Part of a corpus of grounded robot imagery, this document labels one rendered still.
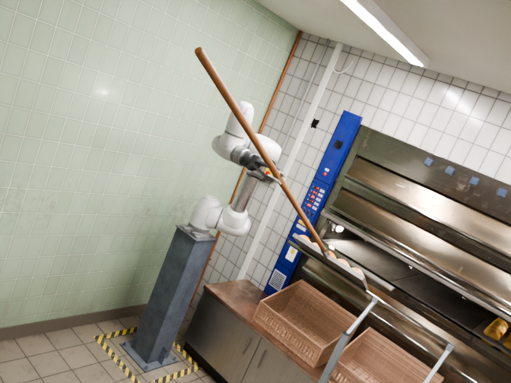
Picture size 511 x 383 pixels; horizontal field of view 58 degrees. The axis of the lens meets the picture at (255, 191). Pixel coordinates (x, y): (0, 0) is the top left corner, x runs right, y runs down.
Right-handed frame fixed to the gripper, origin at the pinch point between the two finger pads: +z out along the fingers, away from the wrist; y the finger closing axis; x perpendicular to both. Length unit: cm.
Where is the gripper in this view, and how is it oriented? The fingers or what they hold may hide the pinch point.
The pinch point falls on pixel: (277, 175)
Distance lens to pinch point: 207.4
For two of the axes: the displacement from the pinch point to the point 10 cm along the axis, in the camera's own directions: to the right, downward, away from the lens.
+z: 7.1, 4.3, -5.5
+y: -6.1, 7.7, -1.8
